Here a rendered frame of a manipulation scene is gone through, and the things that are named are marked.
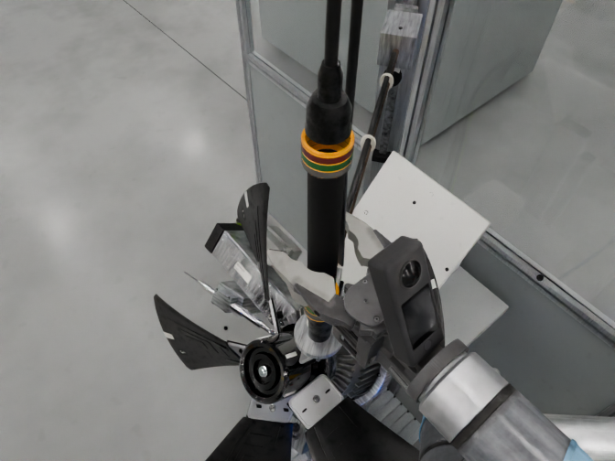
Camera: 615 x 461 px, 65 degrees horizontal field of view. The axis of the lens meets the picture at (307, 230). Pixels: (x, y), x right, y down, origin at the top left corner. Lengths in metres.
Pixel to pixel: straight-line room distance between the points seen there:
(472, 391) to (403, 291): 0.10
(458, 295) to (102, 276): 1.81
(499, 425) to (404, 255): 0.16
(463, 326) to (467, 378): 0.99
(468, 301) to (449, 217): 0.51
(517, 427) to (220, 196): 2.52
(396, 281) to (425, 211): 0.64
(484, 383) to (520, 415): 0.04
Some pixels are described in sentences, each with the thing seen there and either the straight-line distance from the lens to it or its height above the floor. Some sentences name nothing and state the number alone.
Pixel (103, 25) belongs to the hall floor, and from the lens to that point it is 4.54.
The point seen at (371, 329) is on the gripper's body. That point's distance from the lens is 0.47.
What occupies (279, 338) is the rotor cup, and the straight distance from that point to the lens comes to 0.94.
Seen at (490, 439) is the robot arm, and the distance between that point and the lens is 0.45.
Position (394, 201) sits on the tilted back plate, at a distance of 1.07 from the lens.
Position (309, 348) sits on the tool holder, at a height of 1.47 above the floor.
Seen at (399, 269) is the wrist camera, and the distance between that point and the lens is 0.40.
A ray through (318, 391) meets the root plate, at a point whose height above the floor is 1.19.
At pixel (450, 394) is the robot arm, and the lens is 0.45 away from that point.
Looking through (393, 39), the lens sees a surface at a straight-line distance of 1.01.
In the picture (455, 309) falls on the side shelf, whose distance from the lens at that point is 1.46.
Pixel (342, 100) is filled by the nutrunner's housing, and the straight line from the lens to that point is 0.37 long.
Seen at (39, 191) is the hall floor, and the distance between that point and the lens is 3.22.
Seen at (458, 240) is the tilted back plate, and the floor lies 1.31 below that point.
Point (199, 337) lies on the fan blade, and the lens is 1.10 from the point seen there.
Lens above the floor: 2.09
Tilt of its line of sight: 52 degrees down
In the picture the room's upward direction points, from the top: straight up
